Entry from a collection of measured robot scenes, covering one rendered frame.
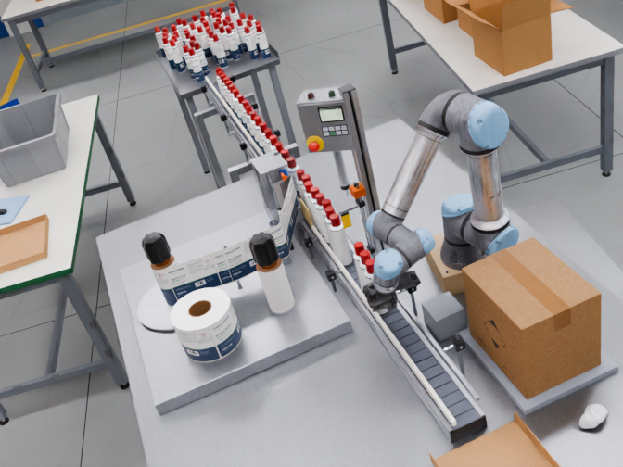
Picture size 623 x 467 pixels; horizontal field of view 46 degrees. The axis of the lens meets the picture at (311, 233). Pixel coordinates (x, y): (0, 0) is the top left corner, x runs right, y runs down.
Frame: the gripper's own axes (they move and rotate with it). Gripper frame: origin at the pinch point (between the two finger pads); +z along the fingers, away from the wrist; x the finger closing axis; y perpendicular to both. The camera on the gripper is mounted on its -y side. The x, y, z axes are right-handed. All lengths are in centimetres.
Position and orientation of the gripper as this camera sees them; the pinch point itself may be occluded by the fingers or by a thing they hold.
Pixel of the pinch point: (387, 303)
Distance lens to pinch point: 235.2
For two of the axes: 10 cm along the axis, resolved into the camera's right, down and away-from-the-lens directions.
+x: 4.1, 8.1, -4.1
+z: 0.2, 4.4, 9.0
